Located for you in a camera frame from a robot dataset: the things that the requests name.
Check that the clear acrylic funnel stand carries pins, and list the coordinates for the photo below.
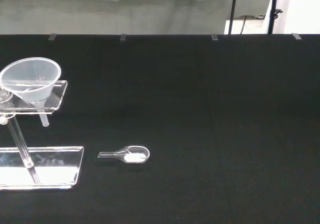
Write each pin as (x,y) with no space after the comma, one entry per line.
(50,166)

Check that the black bench cloth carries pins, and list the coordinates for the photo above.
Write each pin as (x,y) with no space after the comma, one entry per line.
(200,114)

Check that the clear cloth clip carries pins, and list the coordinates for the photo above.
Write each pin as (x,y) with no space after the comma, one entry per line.
(123,37)
(214,37)
(52,37)

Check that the thin black tripod pole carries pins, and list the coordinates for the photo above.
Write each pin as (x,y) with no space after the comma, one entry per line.
(234,7)

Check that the black tripod pole with knob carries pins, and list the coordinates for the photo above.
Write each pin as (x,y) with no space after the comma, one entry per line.
(273,4)

